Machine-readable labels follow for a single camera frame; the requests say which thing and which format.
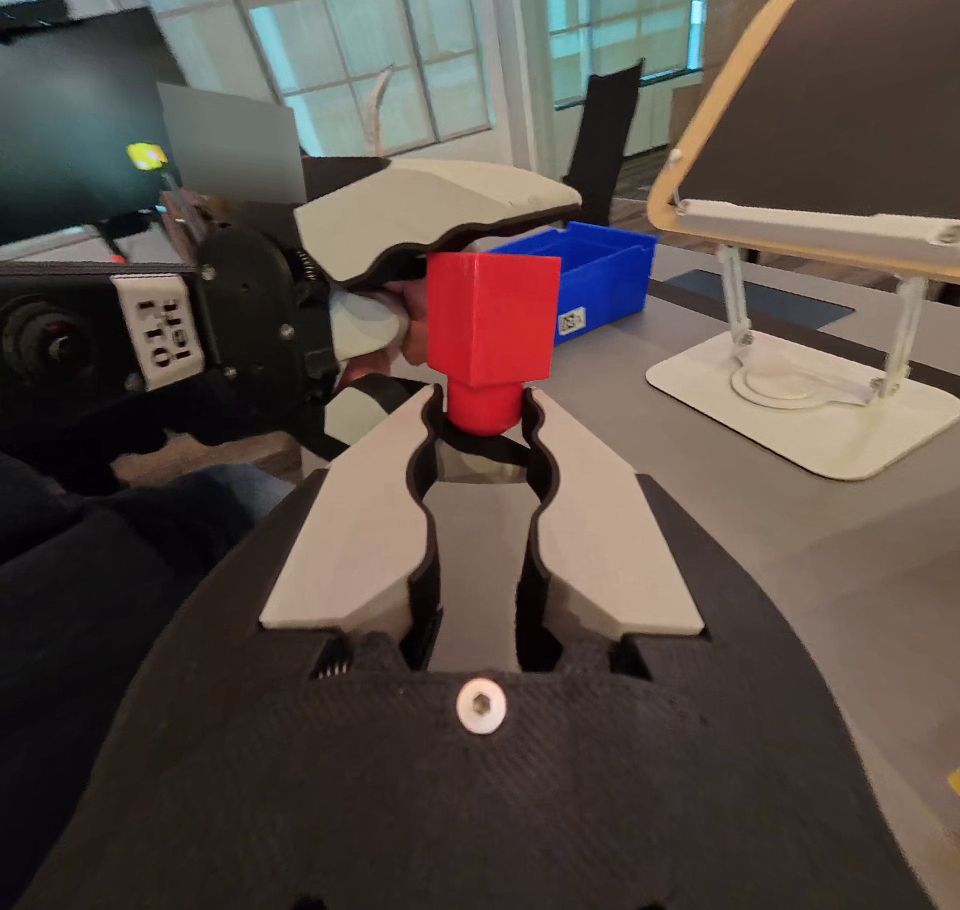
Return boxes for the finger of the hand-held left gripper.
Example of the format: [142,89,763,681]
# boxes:
[293,157,583,289]
[321,379,432,455]

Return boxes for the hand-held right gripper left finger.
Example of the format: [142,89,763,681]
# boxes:
[258,385,441,635]

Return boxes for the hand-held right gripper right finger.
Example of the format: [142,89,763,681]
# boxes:
[518,385,706,638]

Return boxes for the red toy block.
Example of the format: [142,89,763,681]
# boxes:
[425,250,564,436]

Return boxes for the person's left hand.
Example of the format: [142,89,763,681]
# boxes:
[339,280,436,394]

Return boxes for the black pillar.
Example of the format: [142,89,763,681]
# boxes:
[563,58,646,230]

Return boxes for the blue plastic bin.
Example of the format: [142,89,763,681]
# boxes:
[488,220,658,350]

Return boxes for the person's dark clothing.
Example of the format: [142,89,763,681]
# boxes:
[0,445,304,910]

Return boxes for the black monitor screen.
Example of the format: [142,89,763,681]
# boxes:
[0,3,192,245]

